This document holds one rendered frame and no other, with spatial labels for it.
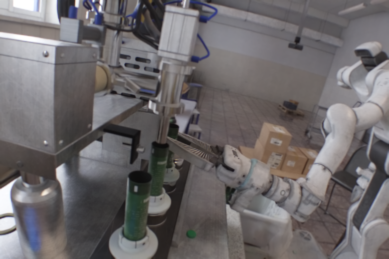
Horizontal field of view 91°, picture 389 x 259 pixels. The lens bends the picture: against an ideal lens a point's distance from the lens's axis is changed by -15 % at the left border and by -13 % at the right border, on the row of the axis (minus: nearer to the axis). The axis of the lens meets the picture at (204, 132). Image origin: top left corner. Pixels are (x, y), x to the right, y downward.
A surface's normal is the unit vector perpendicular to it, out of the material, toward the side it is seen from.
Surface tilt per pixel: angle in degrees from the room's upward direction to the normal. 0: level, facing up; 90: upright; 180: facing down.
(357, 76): 90
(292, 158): 90
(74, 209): 0
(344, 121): 56
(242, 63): 90
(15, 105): 90
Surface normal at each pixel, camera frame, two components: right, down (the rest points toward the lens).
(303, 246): -0.03, 0.04
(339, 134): -0.38, -0.34
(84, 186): 0.21, -0.92
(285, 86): -0.05, 0.32
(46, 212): 0.81, 0.35
